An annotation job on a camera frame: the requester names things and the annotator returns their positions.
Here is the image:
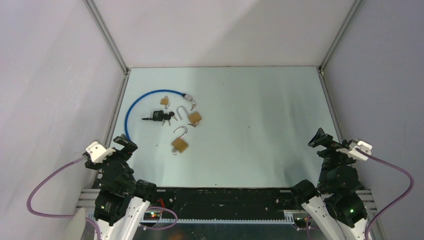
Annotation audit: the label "keys on cable lock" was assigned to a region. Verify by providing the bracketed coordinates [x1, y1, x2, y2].
[190, 101, 197, 111]

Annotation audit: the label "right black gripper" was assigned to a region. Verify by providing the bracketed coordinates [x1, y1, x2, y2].
[307, 127, 355, 189]

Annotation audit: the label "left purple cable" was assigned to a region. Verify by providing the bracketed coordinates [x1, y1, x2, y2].
[26, 156, 102, 240]

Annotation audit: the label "small brass padlock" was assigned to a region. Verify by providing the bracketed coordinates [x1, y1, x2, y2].
[160, 95, 170, 109]

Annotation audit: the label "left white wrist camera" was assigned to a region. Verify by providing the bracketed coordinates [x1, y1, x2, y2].
[83, 141, 116, 164]

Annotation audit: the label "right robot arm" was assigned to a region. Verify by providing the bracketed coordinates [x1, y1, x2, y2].
[290, 128, 373, 240]

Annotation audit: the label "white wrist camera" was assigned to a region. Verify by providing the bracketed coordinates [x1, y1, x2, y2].
[83, 141, 116, 164]
[336, 139, 373, 161]

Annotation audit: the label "black padlock with keys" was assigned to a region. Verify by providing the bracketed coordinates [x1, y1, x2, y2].
[142, 110, 178, 126]

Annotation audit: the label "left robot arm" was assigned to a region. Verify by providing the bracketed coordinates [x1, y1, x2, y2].
[83, 134, 158, 240]

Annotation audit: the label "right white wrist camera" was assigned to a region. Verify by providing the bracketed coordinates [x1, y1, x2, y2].
[336, 139, 373, 161]

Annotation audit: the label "blue cable lock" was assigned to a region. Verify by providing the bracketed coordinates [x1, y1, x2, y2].
[123, 89, 197, 140]

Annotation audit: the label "purple cable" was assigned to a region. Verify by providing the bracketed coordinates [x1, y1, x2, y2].
[355, 148, 415, 240]
[26, 156, 102, 240]

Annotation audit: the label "large brass padlock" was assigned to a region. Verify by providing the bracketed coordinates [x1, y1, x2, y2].
[171, 126, 189, 155]

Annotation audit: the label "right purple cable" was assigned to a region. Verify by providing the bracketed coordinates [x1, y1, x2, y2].
[355, 148, 415, 240]

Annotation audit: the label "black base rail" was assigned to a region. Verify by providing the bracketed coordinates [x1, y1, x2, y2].
[148, 187, 319, 222]

